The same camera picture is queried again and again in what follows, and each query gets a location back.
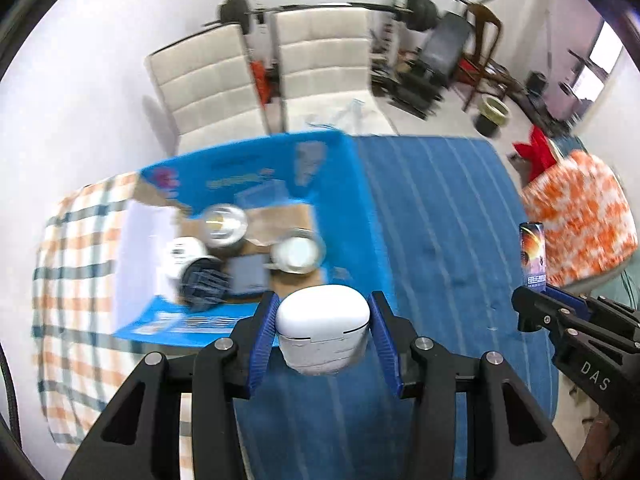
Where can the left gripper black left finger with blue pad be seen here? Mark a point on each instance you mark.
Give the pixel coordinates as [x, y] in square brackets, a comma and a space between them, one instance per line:
[137, 434]

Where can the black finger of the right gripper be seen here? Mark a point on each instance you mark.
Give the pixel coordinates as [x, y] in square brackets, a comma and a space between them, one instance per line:
[558, 311]

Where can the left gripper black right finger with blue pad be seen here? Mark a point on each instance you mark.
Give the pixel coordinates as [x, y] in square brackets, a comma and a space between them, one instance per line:
[508, 436]

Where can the dark printed card box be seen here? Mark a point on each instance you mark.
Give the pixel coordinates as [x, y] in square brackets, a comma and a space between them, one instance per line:
[533, 255]

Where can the white purifying cream jar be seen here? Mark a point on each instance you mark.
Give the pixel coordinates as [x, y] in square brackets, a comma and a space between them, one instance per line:
[184, 250]

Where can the white earbuds case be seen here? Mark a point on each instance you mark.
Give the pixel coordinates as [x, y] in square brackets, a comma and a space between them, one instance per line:
[323, 329]

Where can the orange white floral cushion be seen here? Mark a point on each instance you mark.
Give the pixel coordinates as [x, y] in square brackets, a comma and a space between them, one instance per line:
[588, 223]

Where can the plaid and blue table cloth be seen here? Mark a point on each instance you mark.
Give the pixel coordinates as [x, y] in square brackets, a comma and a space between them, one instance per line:
[449, 216]

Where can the red cloth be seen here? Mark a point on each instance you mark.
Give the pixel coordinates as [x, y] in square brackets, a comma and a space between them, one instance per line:
[536, 152]

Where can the black patterned round tin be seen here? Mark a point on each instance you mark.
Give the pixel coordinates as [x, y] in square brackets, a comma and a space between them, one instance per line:
[203, 284]

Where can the grey flat box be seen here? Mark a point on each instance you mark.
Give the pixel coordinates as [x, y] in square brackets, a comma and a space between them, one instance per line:
[248, 275]

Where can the green waste bin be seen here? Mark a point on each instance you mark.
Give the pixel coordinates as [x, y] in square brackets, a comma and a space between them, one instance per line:
[492, 114]

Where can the blue cardboard box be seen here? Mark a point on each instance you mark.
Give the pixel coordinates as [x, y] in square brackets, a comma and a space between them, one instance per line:
[329, 194]

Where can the silver metal tin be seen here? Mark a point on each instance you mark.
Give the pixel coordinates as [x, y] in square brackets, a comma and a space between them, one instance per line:
[224, 228]

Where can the brown wooden chair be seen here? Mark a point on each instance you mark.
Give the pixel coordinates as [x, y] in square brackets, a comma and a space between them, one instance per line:
[479, 65]

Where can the black weight bench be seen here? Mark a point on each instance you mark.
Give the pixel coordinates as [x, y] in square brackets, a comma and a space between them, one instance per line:
[433, 68]

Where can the clear acrylic box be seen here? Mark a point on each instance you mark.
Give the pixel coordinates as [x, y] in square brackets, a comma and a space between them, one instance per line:
[269, 193]

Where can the right white padded chair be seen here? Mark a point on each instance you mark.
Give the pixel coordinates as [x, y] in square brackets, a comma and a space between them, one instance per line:
[324, 57]

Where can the white padded chair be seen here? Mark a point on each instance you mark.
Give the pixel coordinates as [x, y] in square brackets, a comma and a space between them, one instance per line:
[324, 57]
[206, 86]

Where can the left white padded chair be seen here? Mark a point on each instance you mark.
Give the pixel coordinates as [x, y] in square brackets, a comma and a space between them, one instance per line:
[206, 86]

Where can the wire clothes hangers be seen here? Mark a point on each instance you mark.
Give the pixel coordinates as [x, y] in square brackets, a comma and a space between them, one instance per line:
[348, 118]

